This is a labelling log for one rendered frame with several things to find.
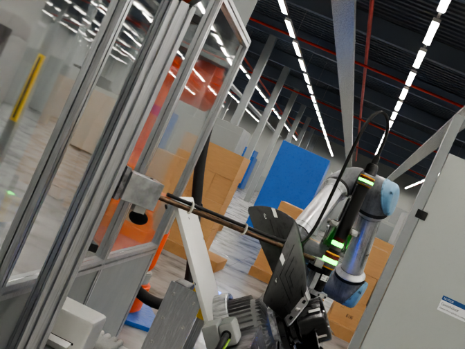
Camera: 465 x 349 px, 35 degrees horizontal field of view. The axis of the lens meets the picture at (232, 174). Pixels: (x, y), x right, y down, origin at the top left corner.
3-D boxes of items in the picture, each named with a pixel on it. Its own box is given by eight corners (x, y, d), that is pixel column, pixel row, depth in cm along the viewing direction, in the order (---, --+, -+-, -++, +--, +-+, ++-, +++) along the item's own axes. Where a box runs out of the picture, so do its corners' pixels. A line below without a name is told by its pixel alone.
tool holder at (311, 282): (306, 292, 205) (320, 260, 205) (293, 284, 211) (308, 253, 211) (330, 301, 209) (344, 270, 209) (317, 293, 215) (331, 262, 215)
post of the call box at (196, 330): (183, 348, 249) (197, 315, 249) (184, 346, 252) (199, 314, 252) (190, 352, 249) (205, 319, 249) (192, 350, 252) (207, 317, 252)
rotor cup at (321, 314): (288, 361, 194) (336, 349, 193) (273, 307, 195) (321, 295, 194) (290, 350, 209) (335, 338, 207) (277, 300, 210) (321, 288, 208)
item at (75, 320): (16, 335, 193) (33, 297, 193) (39, 325, 209) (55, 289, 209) (73, 364, 191) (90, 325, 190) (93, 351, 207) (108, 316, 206)
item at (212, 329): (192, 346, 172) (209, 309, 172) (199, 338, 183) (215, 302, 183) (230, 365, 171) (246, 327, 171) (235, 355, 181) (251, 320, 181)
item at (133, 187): (114, 200, 176) (129, 167, 176) (106, 193, 182) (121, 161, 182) (151, 214, 181) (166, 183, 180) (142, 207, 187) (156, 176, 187)
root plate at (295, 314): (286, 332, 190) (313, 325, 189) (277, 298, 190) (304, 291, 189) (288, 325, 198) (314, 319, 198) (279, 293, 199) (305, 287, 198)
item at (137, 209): (129, 222, 180) (137, 204, 180) (124, 218, 184) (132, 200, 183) (147, 229, 182) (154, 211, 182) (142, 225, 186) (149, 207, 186)
